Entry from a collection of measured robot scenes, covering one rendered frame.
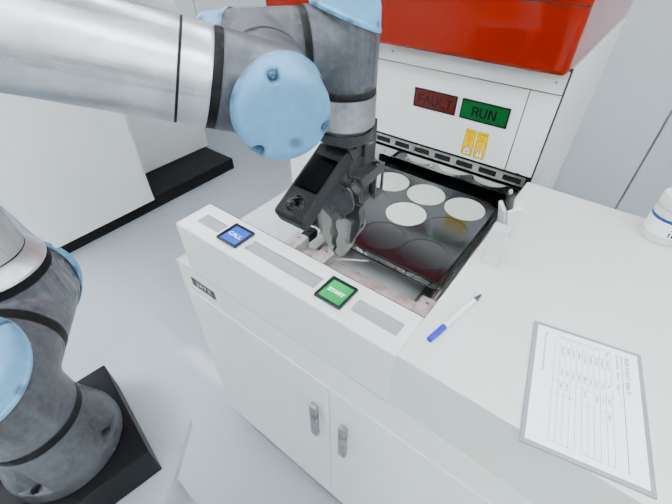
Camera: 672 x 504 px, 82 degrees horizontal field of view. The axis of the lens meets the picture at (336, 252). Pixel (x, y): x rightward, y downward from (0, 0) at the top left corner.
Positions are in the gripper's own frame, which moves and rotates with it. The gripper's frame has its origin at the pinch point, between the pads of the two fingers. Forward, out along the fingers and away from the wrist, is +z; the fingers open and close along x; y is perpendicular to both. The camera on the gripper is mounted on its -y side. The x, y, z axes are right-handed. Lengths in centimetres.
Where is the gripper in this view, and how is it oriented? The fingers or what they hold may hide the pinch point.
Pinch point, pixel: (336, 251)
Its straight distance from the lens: 61.5
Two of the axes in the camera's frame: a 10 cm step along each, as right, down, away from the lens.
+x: -8.1, -3.9, 4.5
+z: 0.0, 7.5, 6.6
